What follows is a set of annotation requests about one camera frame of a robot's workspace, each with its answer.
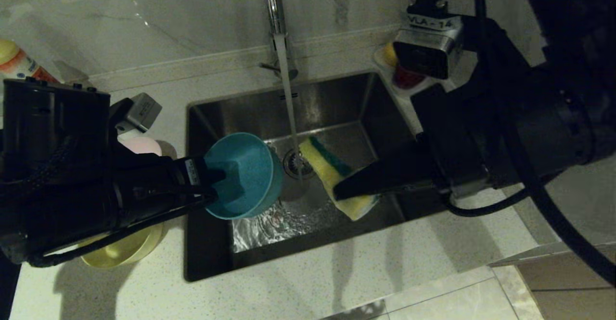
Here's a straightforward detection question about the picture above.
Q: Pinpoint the pink plastic bowl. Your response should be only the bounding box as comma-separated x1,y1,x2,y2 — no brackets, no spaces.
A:
118,136,177,159

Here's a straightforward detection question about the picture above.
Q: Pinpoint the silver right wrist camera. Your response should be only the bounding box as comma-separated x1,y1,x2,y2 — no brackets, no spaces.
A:
393,0,465,80

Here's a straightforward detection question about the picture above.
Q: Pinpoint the yellow plastic bowl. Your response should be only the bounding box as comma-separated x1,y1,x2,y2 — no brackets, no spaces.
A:
80,224,167,269

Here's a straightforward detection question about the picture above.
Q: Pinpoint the metal sink drain strainer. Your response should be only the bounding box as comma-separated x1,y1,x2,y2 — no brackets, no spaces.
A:
283,148,311,180

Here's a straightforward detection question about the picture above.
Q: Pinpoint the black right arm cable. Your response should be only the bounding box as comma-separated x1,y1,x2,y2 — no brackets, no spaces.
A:
423,0,616,287

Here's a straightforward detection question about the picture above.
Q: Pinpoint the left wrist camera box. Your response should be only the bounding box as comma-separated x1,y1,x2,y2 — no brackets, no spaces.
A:
115,93,163,135

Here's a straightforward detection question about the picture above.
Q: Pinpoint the white fruit tray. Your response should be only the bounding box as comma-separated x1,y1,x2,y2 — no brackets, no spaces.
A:
373,46,458,99

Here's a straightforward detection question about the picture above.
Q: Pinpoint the blue plastic bowl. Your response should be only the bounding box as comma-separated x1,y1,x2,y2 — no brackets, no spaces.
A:
203,132,284,220

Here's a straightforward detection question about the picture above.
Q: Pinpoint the orange label detergent bottle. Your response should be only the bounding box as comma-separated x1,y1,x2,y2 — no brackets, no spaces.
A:
0,39,59,84

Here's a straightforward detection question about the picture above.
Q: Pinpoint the light wooden cabinet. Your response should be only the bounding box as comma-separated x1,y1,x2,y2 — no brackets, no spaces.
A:
515,248,616,320

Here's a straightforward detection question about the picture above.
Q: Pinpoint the running water stream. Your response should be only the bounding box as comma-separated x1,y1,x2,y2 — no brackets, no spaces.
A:
274,35,305,186

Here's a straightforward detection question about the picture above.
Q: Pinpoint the stainless steel sink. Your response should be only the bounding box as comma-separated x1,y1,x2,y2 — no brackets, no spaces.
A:
184,72,454,282

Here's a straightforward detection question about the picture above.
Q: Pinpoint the chrome faucet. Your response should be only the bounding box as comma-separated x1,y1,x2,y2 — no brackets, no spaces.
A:
260,0,299,82

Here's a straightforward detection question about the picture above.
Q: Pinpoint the dark red apple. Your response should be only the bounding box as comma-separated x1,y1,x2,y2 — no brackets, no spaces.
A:
395,65,428,90

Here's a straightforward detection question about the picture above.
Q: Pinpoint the green and yellow sponge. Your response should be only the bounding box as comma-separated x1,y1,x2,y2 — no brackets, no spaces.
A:
298,136,380,221

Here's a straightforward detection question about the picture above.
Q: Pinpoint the black induction cooktop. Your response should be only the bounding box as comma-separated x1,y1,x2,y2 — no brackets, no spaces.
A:
0,261,21,320

